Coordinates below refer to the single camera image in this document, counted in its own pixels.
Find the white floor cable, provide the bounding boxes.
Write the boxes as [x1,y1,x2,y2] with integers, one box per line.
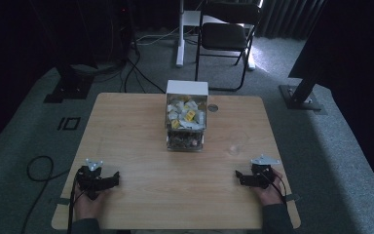
[135,26,180,46]

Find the white clear-front dispenser box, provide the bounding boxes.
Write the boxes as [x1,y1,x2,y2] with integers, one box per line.
[164,79,209,153]

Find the person's left hand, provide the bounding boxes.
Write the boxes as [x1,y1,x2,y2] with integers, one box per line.
[74,186,112,222]

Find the black looped floor cable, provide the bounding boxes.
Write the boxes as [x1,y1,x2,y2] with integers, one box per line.
[20,155,70,234]

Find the black floor cables bundle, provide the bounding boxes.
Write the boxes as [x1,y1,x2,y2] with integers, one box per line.
[91,19,167,95]

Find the black slanted post with base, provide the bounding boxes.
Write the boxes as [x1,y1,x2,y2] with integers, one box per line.
[279,38,328,115]

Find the hand-held gripper cable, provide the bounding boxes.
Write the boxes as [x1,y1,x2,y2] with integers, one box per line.
[66,174,80,234]
[263,171,288,205]

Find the pile of dark packets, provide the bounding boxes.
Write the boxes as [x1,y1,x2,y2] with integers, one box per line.
[168,130,205,150]

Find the white desk leg frame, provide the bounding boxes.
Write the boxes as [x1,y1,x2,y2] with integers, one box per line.
[175,0,257,71]

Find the black folding chair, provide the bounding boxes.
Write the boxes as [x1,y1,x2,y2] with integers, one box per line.
[194,0,263,93]

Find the left hand-held gripper cable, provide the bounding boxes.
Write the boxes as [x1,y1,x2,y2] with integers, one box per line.
[66,174,80,234]

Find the person's right hand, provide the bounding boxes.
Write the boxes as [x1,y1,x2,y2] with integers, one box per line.
[252,168,286,207]

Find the right hand-held gripper cable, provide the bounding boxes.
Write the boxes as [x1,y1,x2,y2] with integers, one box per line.
[263,171,288,205]

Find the black stand with base plate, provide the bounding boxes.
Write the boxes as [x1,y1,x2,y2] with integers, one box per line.
[43,61,99,104]

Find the dark curtain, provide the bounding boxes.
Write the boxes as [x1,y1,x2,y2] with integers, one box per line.
[258,0,329,41]

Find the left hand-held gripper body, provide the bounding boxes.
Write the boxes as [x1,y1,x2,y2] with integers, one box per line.
[76,158,115,201]

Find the pile of white yellow packets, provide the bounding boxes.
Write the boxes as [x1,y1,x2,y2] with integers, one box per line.
[167,95,206,130]

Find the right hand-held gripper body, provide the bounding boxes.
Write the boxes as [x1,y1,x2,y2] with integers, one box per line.
[243,154,282,190]

